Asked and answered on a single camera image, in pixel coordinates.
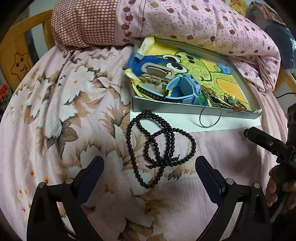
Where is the dark clothing pile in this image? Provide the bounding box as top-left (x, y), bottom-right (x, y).
top-left (245, 2), bottom-right (296, 70)

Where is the silver bangle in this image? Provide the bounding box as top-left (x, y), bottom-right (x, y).
top-left (199, 103), bottom-right (222, 128)

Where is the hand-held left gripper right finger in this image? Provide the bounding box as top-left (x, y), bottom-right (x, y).
top-left (195, 156), bottom-right (271, 241)

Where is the orange toy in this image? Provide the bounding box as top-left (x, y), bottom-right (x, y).
top-left (0, 83), bottom-right (9, 102)

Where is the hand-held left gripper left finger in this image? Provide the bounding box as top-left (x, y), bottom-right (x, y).
top-left (26, 156), bottom-right (105, 241)

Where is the shallow box with cartoon drawing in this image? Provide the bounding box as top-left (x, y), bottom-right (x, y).
top-left (125, 37), bottom-right (264, 133)

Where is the red checked pillow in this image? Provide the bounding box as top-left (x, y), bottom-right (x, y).
top-left (51, 0), bottom-right (121, 56)

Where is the red string bracelet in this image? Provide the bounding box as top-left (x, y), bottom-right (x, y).
top-left (233, 102), bottom-right (250, 112)

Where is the wooden chair with star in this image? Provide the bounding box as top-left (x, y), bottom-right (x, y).
top-left (0, 9), bottom-right (56, 87)

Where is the pink floral bedsheet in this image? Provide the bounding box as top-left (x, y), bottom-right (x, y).
top-left (0, 45), bottom-right (289, 241)

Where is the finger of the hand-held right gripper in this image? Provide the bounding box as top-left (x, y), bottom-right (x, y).
top-left (243, 127), bottom-right (290, 158)

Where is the black bead necklace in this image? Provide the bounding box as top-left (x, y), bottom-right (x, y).
top-left (125, 112), bottom-right (197, 189)

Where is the grey hair claw clip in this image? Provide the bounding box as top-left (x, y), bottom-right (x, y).
top-left (141, 63), bottom-right (175, 92)

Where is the pink dotted quilt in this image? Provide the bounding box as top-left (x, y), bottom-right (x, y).
top-left (116, 0), bottom-right (281, 93)

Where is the person's right hand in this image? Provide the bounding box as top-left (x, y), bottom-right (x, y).
top-left (265, 165), bottom-right (296, 209)

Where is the blue smartwatch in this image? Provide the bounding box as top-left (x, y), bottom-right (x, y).
top-left (136, 75), bottom-right (202, 105)

